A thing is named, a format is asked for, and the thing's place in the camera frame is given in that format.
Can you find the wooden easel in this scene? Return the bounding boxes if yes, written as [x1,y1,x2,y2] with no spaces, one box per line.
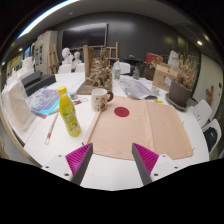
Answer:
[48,43,61,75]
[104,41,120,66]

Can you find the white plaster bust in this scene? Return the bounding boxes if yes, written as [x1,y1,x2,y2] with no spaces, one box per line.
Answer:
[60,47,75,66]
[72,50,83,66]

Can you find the white mug with brown handle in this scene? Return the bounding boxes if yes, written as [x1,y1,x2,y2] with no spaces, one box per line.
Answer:
[90,87,115,113]

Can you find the brown figure sculpture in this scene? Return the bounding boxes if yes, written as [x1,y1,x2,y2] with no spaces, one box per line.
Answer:
[75,44,114,96]

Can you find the black side table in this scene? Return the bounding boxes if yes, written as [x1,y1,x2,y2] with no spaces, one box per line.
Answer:
[123,56,144,73]

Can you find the flat round red coaster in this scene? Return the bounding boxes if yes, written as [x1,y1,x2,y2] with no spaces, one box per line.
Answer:
[113,106,131,118]

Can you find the grey pot with dried plant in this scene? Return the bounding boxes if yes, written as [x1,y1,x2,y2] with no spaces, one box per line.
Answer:
[168,54,201,108]

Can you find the small glass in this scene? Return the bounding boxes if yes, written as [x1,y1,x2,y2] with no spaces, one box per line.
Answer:
[150,85,161,96]

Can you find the grey plant saucer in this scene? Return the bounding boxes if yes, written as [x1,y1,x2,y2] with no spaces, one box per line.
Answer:
[164,92,189,112]

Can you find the yellow drink bottle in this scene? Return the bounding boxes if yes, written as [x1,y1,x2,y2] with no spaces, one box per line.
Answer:
[57,85,82,138]

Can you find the cardboard box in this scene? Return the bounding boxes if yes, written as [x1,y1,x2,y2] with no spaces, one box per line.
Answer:
[152,62,179,93]

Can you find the white spray bottle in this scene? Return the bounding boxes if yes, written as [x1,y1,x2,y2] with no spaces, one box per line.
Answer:
[113,60,122,80]

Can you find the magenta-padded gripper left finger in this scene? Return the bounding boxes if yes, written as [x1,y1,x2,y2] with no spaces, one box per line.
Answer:
[41,142,94,186]

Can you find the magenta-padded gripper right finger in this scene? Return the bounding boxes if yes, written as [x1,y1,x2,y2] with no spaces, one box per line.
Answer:
[131,142,181,186]

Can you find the white chair with black seat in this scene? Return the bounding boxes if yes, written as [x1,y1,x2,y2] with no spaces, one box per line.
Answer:
[201,118,223,154]

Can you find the red box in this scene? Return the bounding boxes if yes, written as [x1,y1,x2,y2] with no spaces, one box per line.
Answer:
[145,52,164,66]

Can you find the black flat boxes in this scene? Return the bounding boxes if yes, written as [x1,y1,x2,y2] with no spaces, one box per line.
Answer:
[20,70,57,98]

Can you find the dark wall screen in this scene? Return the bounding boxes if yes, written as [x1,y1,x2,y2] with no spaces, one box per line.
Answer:
[60,23,109,51]

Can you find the beige cabinet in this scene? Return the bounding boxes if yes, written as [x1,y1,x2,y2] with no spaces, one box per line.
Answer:
[33,30,59,75]

